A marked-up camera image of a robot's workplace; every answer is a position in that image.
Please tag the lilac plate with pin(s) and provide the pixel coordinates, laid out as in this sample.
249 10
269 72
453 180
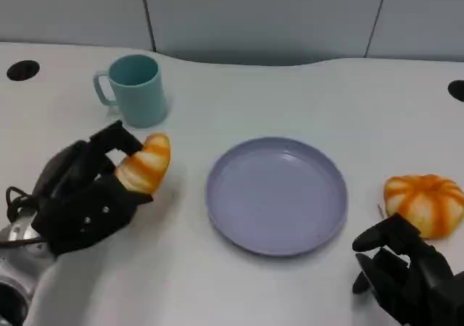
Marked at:
275 203

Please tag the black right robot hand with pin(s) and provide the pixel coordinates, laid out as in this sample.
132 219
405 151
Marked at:
424 282

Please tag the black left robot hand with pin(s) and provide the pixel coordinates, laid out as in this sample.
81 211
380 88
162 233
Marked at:
83 210

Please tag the orange white round toy bread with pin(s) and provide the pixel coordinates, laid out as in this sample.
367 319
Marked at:
427 203

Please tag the pale green mug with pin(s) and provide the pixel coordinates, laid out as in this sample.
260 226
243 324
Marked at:
139 98

